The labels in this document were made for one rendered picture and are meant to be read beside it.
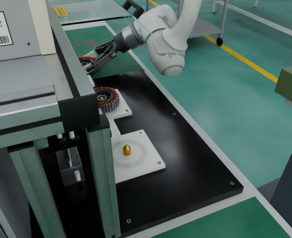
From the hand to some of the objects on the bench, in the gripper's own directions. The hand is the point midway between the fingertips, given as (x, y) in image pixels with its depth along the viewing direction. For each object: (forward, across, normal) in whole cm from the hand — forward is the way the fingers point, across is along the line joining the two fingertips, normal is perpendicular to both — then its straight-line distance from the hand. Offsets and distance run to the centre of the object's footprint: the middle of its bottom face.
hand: (84, 64), depth 114 cm
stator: (-8, -31, -4) cm, 32 cm away
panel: (+10, -51, +5) cm, 52 cm away
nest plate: (-14, -54, -8) cm, 57 cm away
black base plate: (-9, -43, -8) cm, 45 cm away
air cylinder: (-2, -59, -2) cm, 59 cm away
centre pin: (-15, -54, -7) cm, 57 cm away
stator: (+1, 0, -2) cm, 2 cm away
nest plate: (-8, -31, -5) cm, 32 cm away
